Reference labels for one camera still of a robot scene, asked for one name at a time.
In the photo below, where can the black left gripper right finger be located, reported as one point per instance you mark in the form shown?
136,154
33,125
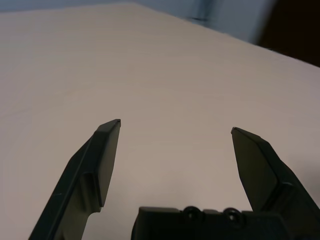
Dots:
265,172

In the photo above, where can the dark brown door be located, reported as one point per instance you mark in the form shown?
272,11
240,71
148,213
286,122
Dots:
295,27

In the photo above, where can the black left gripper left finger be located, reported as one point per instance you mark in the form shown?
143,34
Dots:
82,175

